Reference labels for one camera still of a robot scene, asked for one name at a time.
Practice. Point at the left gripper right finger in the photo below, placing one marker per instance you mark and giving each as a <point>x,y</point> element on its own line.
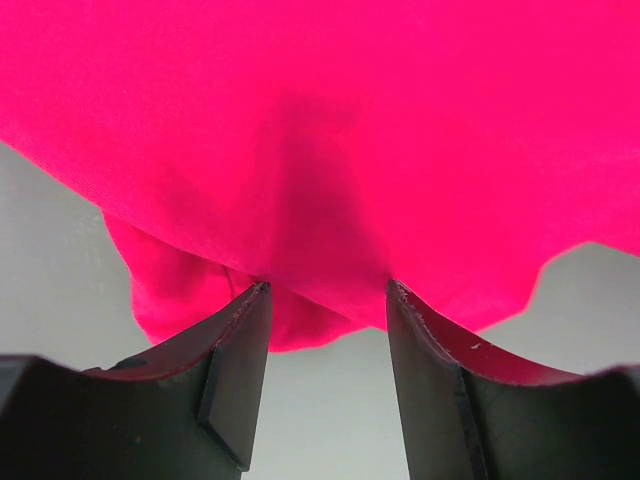
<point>472,410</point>

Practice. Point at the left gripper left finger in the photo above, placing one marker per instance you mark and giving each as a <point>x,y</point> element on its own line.
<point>184,409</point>

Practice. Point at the bright pink-red t shirt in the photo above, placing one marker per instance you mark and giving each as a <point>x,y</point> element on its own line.
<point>328,147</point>

